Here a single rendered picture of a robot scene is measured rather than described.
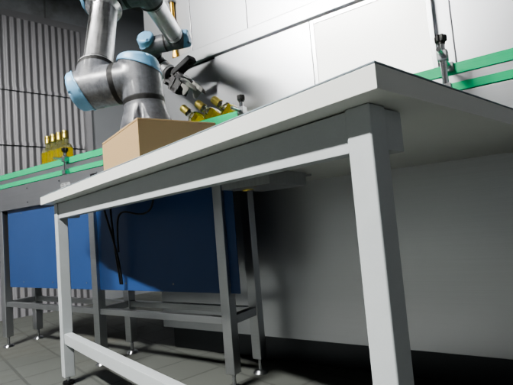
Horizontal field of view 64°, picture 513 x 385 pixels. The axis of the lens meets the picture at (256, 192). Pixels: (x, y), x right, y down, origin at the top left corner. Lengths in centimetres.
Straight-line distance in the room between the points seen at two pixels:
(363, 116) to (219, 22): 150
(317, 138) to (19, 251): 217
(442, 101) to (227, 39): 137
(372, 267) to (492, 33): 109
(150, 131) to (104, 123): 309
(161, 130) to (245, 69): 81
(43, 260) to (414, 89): 209
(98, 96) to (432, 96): 90
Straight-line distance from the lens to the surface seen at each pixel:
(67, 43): 423
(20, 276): 262
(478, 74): 131
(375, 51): 157
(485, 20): 155
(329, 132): 62
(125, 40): 454
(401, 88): 58
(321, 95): 58
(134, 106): 118
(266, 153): 71
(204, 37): 205
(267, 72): 175
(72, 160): 217
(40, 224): 241
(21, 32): 415
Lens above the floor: 57
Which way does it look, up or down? 4 degrees up
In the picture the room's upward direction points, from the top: 5 degrees counter-clockwise
